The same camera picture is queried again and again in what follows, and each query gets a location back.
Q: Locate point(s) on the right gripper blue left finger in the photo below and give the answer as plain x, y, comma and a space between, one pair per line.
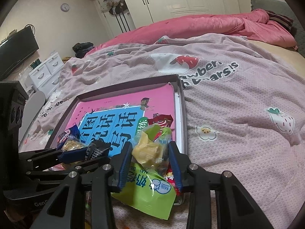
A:
120, 168

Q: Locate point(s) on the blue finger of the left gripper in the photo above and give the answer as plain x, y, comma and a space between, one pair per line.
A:
78, 165
72, 156

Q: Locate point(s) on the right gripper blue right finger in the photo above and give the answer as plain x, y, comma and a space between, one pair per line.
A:
179, 163

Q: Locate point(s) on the black green pea packet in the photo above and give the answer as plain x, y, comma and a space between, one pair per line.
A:
96, 149

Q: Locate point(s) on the clear pastry snack bag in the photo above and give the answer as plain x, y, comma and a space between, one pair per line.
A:
72, 144

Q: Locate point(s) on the blue Oreo cookie packet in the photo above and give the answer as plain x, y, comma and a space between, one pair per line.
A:
70, 133

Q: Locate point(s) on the green milk candy bag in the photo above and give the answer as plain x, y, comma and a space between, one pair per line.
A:
146, 190

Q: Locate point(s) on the red cow wafer bar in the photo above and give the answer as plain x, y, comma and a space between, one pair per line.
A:
163, 137

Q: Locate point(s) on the pink children's book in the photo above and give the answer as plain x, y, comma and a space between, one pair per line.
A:
118, 119

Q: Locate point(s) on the dark shallow box tray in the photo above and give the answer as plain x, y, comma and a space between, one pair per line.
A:
52, 180

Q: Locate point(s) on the white drawer cabinet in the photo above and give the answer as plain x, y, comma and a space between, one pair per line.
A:
45, 77

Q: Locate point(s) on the pink strawberry bear blanket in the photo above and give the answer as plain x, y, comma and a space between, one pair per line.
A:
244, 106

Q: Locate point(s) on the dark clothes pile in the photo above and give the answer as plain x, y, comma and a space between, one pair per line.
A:
81, 49

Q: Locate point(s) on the pink quilt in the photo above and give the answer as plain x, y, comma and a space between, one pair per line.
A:
255, 25

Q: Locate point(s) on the striped dark pillow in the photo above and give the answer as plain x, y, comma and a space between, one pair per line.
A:
283, 20

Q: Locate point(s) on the grey headboard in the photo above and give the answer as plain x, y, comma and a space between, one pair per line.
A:
281, 13

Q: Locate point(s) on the black wall television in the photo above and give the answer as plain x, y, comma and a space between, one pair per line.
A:
17, 49

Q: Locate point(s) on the round wall clock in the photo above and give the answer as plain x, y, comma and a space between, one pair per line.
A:
64, 7

